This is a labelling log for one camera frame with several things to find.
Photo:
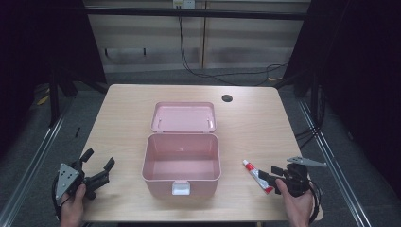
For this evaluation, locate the black curtain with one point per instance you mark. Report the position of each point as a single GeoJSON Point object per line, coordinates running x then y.
{"type": "Point", "coordinates": [38, 41]}
{"type": "Point", "coordinates": [362, 63]}

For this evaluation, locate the person's right hand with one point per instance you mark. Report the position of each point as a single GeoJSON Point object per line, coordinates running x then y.
{"type": "Point", "coordinates": [298, 209]}

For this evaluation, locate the pink storage box with lid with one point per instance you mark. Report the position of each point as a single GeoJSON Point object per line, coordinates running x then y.
{"type": "Point", "coordinates": [181, 154]}

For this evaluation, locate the black horizontal frame bar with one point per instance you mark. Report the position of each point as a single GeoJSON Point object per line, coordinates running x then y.
{"type": "Point", "coordinates": [195, 13]}

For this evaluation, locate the white wall socket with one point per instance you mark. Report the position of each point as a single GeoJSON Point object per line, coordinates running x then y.
{"type": "Point", "coordinates": [183, 3]}

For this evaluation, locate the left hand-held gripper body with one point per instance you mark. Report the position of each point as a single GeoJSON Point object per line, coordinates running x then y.
{"type": "Point", "coordinates": [66, 179]}

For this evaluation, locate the person's left hand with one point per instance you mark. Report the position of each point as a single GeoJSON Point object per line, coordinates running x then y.
{"type": "Point", "coordinates": [73, 208]}

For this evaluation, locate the yellow floor tape piece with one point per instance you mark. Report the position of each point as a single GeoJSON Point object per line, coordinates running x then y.
{"type": "Point", "coordinates": [43, 100]}

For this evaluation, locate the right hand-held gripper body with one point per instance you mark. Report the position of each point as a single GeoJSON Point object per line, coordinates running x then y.
{"type": "Point", "coordinates": [298, 181]}

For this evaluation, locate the white and red ointment tube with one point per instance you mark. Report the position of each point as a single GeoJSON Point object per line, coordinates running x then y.
{"type": "Point", "coordinates": [250, 165]}

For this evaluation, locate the metal floor rail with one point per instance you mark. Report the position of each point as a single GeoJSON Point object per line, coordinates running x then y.
{"type": "Point", "coordinates": [334, 170]}
{"type": "Point", "coordinates": [30, 167]}

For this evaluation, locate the black metal stand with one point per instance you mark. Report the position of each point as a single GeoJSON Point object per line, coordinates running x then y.
{"type": "Point", "coordinates": [53, 97]}

